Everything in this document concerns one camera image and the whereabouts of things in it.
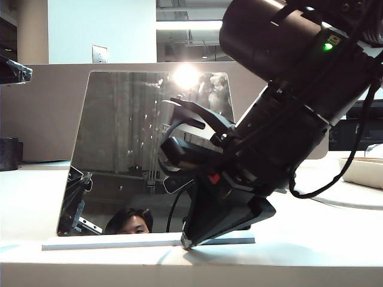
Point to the beige paper tray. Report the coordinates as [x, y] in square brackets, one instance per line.
[365, 176]

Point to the brown desk divider panel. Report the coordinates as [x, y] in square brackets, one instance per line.
[45, 113]

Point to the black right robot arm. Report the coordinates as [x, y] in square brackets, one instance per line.
[269, 30]

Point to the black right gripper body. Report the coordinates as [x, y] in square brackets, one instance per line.
[269, 143]

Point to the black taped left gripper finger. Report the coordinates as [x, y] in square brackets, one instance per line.
[13, 71]

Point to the square mirror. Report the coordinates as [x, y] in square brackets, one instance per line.
[119, 134]

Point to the black office chair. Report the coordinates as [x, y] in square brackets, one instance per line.
[341, 137]
[372, 125]

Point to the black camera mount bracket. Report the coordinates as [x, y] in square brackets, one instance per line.
[209, 116]

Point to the long ceiling strip light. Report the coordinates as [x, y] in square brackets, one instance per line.
[188, 25]

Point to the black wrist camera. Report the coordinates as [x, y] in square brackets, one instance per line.
[179, 152]

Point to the white crumpled wrapper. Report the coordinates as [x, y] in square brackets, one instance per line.
[374, 148]

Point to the black round container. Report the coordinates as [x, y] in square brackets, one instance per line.
[10, 155]

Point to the metal wall switch plate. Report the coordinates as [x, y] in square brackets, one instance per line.
[100, 54]

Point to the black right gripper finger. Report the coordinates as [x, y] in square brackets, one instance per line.
[206, 215]
[257, 213]

